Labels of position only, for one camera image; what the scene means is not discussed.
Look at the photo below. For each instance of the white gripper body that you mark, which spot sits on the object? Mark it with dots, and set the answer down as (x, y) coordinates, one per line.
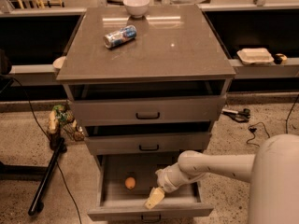
(165, 180)

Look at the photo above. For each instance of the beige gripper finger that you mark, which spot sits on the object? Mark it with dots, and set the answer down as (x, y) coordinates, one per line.
(156, 195)

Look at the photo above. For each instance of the orange fruit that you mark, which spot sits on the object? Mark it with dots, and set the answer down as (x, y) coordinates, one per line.
(130, 182)

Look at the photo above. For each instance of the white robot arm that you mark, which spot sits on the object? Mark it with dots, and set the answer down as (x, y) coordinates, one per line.
(273, 174)

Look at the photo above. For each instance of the grey bottom drawer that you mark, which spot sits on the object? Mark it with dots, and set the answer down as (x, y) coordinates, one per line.
(116, 202)

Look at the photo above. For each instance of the grey drawer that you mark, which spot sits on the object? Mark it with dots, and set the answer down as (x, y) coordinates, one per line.
(147, 138)
(149, 102)
(116, 202)

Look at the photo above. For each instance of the grey middle drawer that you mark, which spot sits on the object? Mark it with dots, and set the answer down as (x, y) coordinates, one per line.
(147, 138)

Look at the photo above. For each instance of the grey top drawer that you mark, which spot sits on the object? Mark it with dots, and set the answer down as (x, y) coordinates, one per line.
(149, 102)

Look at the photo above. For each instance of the grey drawer cabinet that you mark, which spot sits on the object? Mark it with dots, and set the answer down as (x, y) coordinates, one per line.
(173, 43)

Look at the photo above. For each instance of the black metal stand leg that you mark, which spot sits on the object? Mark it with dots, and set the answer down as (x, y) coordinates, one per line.
(37, 205)

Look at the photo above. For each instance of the white foam takeout container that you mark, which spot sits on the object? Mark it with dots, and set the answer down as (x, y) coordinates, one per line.
(255, 56)

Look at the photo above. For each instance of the blue silver soda can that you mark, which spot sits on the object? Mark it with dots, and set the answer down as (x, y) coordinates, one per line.
(120, 37)

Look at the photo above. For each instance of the small black yellow object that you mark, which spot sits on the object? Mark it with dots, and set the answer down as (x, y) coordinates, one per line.
(280, 58)

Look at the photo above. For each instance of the white ceramic bowl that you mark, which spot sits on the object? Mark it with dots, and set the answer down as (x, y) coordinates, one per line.
(136, 8)

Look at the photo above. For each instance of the wire basket with toy fruit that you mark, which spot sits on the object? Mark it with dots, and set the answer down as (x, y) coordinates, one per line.
(62, 119)

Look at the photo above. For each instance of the small white dish on rail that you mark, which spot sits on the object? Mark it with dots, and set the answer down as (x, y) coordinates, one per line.
(58, 63)

